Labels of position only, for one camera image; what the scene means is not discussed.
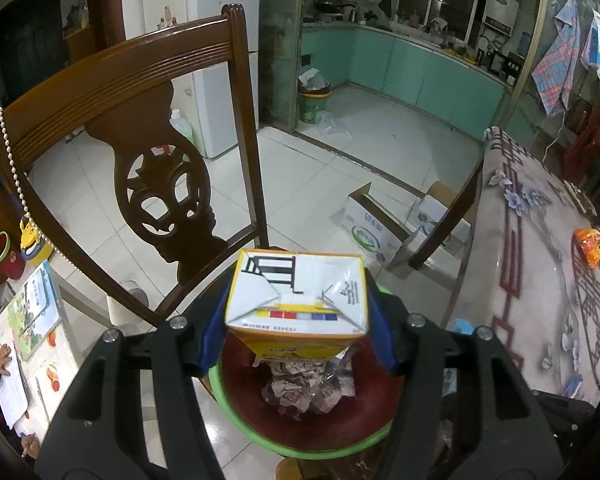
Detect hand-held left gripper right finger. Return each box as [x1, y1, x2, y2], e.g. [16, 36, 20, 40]
[362, 270, 566, 480]

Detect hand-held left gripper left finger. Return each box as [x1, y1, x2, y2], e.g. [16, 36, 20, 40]
[34, 280, 231, 480]

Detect yellow drink carton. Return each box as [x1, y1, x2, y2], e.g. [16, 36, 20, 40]
[224, 249, 368, 360]

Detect red bin with green rim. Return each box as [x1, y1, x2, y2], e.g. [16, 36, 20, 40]
[207, 285, 406, 460]

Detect white stool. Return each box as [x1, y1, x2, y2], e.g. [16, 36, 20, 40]
[106, 280, 156, 328]

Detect crumpled paper scraps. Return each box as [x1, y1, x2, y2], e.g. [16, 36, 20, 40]
[260, 355, 356, 416]

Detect open cardboard box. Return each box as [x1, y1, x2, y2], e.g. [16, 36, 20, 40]
[410, 180, 473, 261]
[340, 182, 416, 268]

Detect table with floral tablecloth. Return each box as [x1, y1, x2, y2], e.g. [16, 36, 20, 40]
[410, 127, 600, 411]

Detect children's picture book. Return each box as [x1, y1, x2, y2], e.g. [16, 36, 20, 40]
[7, 260, 63, 361]

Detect green plastic bottle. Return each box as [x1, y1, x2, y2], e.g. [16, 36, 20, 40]
[169, 109, 196, 156]

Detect white notebook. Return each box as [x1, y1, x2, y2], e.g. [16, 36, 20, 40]
[0, 345, 31, 431]

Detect clear plastic bag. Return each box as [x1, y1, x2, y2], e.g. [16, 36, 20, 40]
[315, 110, 353, 138]

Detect red cup with green rim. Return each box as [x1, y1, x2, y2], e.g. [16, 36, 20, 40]
[0, 230, 27, 281]

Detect orange snack packet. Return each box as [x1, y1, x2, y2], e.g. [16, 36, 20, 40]
[572, 227, 600, 268]

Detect green kitchen waste bucket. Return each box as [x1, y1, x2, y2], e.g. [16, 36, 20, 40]
[297, 67, 333, 126]

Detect teal kitchen cabinet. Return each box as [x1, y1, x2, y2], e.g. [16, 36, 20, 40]
[300, 25, 536, 136]

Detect carved wooden chair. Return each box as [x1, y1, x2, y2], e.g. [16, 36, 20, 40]
[0, 2, 271, 328]

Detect red hanging garment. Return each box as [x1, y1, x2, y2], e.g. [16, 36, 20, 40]
[562, 80, 600, 186]

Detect plaid hanging towel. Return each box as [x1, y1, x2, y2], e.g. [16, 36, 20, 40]
[531, 0, 581, 118]

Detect black wok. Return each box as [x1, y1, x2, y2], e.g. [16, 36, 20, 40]
[312, 0, 356, 18]

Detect white water heater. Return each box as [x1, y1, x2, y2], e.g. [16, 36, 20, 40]
[481, 0, 522, 33]

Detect yellow toy keychain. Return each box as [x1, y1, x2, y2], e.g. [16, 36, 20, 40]
[19, 217, 53, 261]

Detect white bead cord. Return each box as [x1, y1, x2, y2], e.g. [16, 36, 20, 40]
[0, 107, 78, 266]

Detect wooden door frame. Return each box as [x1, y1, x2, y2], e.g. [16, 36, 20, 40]
[60, 0, 127, 68]

